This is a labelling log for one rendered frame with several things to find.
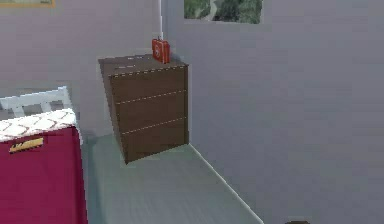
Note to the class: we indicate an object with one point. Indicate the brown chest of drawers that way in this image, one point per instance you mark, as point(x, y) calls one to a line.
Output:
point(150, 110)

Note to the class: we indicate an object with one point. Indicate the red alarm clock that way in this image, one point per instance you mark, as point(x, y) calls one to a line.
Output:
point(161, 50)

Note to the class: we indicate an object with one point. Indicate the window with green view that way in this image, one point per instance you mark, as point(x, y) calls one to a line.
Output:
point(222, 10)

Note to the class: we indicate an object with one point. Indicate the small dark object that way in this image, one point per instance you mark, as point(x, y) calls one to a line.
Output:
point(297, 222)

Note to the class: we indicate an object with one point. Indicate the white patterned pillow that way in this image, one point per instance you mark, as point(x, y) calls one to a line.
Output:
point(36, 122)

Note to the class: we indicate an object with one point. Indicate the bed with red cover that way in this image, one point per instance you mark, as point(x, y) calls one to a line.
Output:
point(40, 173)

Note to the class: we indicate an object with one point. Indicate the yellow flat object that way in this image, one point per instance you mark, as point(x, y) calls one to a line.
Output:
point(26, 145)

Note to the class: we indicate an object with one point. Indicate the yellow framed picture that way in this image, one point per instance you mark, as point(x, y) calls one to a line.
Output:
point(26, 2)

